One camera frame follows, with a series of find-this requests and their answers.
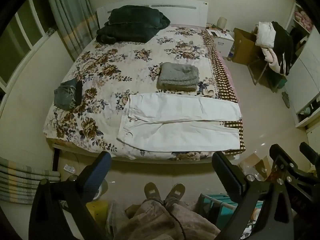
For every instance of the brown checkered blanket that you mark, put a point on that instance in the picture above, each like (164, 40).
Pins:
(222, 72)

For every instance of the cream cylinder lamp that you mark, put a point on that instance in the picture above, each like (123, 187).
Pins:
(221, 22)

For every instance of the yellow packet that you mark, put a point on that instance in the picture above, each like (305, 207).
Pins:
(97, 208)

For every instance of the flat cardboard piece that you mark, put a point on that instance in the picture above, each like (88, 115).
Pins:
(255, 163)

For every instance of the dark green blanket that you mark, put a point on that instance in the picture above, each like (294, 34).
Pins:
(132, 25)

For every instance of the white nightstand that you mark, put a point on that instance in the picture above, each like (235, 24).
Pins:
(223, 42)

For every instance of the white headboard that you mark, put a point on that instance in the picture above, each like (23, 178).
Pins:
(185, 11)

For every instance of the folded frayed denim jeans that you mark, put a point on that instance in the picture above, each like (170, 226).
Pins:
(66, 93)

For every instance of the bed with floral sheet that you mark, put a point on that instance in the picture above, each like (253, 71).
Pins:
(112, 55)

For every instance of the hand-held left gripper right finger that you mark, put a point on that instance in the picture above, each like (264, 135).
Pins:
(225, 173)

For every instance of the phone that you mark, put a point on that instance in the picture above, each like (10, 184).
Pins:
(214, 33)

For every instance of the pink garment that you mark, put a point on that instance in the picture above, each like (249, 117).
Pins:
(272, 60)

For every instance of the white pants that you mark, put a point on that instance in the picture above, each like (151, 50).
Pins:
(180, 120)

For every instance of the pink folded bedding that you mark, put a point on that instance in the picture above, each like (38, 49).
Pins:
(303, 18)

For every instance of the grey slippers pair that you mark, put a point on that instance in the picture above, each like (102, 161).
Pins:
(286, 99)

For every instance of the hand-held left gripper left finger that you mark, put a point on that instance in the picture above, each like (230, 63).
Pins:
(96, 172)

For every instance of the white jacket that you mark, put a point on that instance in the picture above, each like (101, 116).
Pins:
(265, 33)

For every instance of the white wrapper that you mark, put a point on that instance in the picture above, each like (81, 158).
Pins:
(69, 168)

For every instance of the white wardrobe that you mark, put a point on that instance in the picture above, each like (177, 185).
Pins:
(306, 80)

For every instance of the grey folded fleece garment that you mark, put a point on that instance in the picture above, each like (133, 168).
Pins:
(178, 76)

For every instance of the window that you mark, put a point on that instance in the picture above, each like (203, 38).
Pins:
(22, 35)

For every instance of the metal frame chair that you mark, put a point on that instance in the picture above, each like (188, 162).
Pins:
(260, 67)

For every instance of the green striped curtain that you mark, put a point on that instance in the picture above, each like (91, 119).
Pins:
(22, 180)
(70, 17)

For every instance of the cardboard box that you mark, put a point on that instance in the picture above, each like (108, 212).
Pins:
(243, 46)

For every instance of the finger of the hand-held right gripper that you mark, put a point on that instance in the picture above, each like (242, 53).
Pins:
(310, 152)
(285, 158)

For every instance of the green box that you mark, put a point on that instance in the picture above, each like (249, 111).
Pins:
(282, 82)

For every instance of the black jacket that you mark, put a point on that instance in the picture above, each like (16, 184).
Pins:
(283, 42)

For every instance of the teal plastic basket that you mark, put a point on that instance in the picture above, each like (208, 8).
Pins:
(220, 210)

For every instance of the brown fleece robe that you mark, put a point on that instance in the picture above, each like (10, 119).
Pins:
(155, 222)

